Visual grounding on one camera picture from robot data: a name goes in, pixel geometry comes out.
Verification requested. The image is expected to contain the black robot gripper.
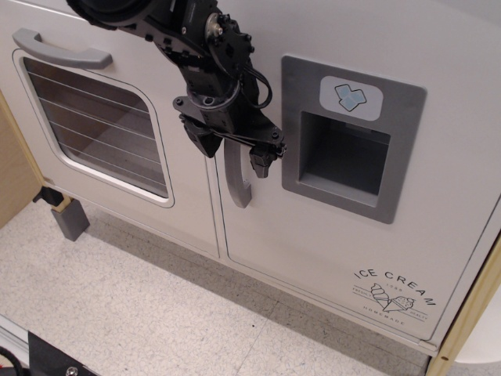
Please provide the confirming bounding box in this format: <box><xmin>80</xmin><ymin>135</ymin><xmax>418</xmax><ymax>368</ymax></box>
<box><xmin>173</xmin><ymin>85</ymin><xmax>286</xmax><ymax>179</ymax></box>

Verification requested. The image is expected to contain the grey fridge door handle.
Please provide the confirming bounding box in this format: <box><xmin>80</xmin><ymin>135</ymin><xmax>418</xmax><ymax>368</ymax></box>
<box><xmin>224</xmin><ymin>139</ymin><xmax>252</xmax><ymax>208</ymax></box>

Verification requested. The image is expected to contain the white toy fridge door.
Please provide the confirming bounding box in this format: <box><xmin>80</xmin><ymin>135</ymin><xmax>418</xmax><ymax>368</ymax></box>
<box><xmin>219</xmin><ymin>1</ymin><xmax>500</xmax><ymax>353</ymax></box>

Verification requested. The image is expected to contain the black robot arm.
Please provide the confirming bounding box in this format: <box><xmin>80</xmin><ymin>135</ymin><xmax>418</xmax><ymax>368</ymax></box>
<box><xmin>67</xmin><ymin>1</ymin><xmax>286</xmax><ymax>179</ymax></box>

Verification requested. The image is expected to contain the grey ice dispenser panel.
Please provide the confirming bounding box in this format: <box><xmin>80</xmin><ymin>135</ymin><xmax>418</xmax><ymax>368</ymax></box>
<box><xmin>282</xmin><ymin>56</ymin><xmax>427</xmax><ymax>224</ymax></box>

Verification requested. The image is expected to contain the white toy oven door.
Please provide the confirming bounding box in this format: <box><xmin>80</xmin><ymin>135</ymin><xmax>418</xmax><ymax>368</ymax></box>
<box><xmin>1</xmin><ymin>1</ymin><xmax>219</xmax><ymax>257</ymax></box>

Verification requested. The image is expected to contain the grey kitchen leg foot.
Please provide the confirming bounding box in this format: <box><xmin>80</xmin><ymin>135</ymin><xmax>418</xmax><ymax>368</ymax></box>
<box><xmin>51</xmin><ymin>200</ymin><xmax>90</xmax><ymax>241</ymax></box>

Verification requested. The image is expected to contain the light wooden left panel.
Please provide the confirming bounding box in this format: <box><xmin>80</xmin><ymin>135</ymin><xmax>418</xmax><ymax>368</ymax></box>
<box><xmin>1</xmin><ymin>94</ymin><xmax>43</xmax><ymax>227</ymax></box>

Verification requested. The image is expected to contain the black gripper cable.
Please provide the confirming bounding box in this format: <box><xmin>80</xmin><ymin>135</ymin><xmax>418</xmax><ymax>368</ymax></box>
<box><xmin>242</xmin><ymin>64</ymin><xmax>273</xmax><ymax>109</ymax></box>

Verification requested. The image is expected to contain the grey oven door handle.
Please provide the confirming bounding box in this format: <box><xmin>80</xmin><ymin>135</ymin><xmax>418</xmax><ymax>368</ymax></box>
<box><xmin>12</xmin><ymin>28</ymin><xmax>113</xmax><ymax>70</ymax></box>

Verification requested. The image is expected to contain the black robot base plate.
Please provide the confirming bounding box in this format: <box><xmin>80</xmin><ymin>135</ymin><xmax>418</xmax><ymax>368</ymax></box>
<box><xmin>28</xmin><ymin>331</ymin><xmax>97</xmax><ymax>376</ymax></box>

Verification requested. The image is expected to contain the wooden kitchen side post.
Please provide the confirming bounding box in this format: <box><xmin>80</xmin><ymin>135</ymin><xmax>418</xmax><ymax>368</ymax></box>
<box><xmin>425</xmin><ymin>233</ymin><xmax>500</xmax><ymax>375</ymax></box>

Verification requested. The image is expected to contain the black red floor cable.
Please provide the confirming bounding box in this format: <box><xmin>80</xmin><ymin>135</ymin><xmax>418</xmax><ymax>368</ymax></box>
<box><xmin>0</xmin><ymin>346</ymin><xmax>28</xmax><ymax>376</ymax></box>

